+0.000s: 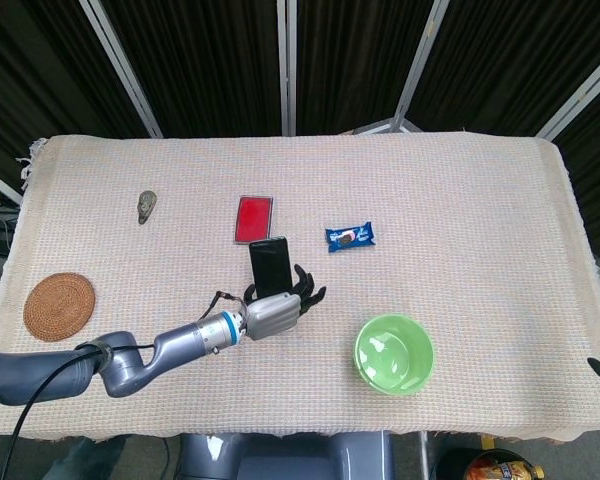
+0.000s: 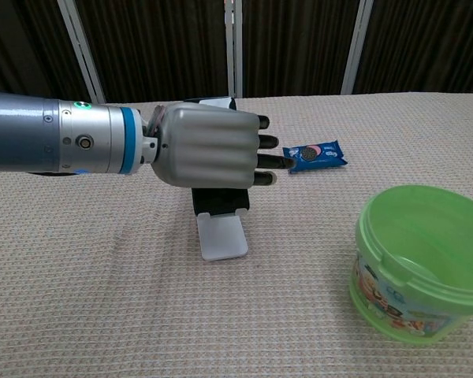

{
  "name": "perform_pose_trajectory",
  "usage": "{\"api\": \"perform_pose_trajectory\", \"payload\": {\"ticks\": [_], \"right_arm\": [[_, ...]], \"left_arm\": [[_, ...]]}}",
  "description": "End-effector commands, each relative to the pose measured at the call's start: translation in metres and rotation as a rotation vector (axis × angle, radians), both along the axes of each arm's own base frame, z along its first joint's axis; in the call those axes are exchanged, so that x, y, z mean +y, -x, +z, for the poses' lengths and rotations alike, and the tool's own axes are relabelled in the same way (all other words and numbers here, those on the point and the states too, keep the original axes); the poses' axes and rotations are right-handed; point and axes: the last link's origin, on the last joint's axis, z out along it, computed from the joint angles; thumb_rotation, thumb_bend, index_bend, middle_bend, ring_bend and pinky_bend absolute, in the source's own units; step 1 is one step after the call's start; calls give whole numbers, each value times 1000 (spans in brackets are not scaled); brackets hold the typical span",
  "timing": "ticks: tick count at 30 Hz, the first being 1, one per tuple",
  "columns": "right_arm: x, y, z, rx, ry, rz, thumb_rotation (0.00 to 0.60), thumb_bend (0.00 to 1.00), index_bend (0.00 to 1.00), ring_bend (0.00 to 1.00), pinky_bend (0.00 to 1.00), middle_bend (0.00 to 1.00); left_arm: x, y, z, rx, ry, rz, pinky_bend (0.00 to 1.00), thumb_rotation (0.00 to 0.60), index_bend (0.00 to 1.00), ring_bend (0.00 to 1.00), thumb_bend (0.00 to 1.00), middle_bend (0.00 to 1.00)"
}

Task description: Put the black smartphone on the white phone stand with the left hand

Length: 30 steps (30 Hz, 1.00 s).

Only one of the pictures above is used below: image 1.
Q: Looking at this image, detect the grey robot torso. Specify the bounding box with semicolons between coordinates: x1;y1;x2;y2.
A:
179;432;396;480

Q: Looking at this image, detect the black smartphone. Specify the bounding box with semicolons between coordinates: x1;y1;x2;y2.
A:
248;236;294;299

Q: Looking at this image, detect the blue jeans leg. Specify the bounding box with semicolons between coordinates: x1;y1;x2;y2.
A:
42;435;129;480

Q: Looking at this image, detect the blue cookie packet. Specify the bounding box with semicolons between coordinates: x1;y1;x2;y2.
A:
324;223;377;253

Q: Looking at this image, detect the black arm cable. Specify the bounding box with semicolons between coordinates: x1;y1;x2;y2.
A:
7;341;157;480

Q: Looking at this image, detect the round woven coaster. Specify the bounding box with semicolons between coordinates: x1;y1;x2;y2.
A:
23;272;97;343

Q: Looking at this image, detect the orange snack bag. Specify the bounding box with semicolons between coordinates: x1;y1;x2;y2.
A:
464;447;546;480

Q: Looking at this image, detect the red flat box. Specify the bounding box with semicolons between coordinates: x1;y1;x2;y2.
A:
233;195;274;246

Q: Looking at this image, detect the beige woven tablecloth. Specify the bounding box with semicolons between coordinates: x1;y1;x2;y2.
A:
0;133;600;444

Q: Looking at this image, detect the green bowl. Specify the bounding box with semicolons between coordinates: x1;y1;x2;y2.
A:
354;313;436;397

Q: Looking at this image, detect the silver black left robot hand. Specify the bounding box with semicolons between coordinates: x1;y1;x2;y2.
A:
243;264;328;342

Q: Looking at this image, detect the black folding screen grey frame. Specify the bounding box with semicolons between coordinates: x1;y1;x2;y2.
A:
0;0;600;266

